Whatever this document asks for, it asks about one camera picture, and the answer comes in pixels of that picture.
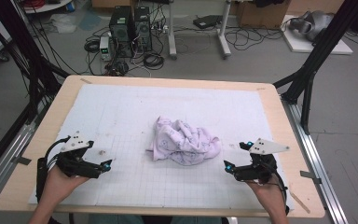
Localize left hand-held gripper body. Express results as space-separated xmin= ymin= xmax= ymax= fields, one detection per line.
xmin=55 ymin=130 xmax=104 ymax=179

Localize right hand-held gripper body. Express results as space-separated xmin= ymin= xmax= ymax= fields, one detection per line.
xmin=234 ymin=137 xmax=291 ymax=185

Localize pink patterned towel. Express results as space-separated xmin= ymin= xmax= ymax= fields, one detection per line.
xmin=145 ymin=116 xmax=223 ymax=166

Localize person's right hand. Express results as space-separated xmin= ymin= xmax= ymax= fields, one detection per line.
xmin=246 ymin=176 xmax=288 ymax=213

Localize person's left hand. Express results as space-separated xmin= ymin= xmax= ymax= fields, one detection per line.
xmin=41 ymin=166 xmax=90 ymax=203

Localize black tape strip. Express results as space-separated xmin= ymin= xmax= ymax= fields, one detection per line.
xmin=299 ymin=170 xmax=323 ymax=185
xmin=13 ymin=156 xmax=33 ymax=166

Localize thin wooden stick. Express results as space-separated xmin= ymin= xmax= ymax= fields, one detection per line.
xmin=288 ymin=189 xmax=311 ymax=215

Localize white grid mat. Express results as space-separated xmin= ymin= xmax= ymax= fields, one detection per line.
xmin=27 ymin=83 xmax=296 ymax=210

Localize white power supply unit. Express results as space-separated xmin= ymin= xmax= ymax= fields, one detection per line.
xmin=99 ymin=35 xmax=115 ymax=62

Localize white stand legs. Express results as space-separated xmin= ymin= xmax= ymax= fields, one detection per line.
xmin=167 ymin=0 xmax=232 ymax=61

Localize white floor board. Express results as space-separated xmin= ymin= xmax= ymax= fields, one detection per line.
xmin=281 ymin=14 xmax=354 ymax=56

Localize black computer tower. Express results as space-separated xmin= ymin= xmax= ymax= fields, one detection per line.
xmin=108 ymin=5 xmax=136 ymax=59
xmin=133 ymin=6 xmax=153 ymax=52

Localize clear plastic bag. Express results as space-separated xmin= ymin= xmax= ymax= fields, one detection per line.
xmin=49 ymin=13 xmax=78 ymax=35

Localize blue floor sheet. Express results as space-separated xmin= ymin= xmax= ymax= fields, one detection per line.
xmin=77 ymin=10 xmax=102 ymax=32

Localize black flat device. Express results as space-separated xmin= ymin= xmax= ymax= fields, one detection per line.
xmin=192 ymin=14 xmax=224 ymax=30

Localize brown cardboard box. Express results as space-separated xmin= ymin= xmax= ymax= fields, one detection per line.
xmin=236 ymin=0 xmax=292 ymax=30

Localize grey headset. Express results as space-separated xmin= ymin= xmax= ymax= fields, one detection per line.
xmin=288 ymin=9 xmax=335 ymax=43

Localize round white table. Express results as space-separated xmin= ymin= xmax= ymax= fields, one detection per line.
xmin=22 ymin=0 xmax=74 ymax=15

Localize right hand-held gripper cable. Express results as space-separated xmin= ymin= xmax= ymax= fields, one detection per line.
xmin=268 ymin=161 xmax=291 ymax=216

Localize aluminium rail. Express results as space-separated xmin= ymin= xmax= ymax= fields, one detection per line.
xmin=281 ymin=96 xmax=351 ymax=224
xmin=0 ymin=102 xmax=49 ymax=213

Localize tangled black cable bundle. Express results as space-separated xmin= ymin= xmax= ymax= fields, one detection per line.
xmin=103 ymin=60 xmax=130 ymax=77

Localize black coiled cable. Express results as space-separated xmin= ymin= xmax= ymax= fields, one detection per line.
xmin=143 ymin=51 xmax=166 ymax=71
xmin=83 ymin=38 xmax=102 ymax=54

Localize loose black floor cables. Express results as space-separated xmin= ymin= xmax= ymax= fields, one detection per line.
xmin=224 ymin=26 xmax=285 ymax=51

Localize black metal frame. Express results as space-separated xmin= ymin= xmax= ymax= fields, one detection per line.
xmin=272 ymin=0 xmax=358 ymax=135
xmin=0 ymin=0 xmax=71 ymax=124

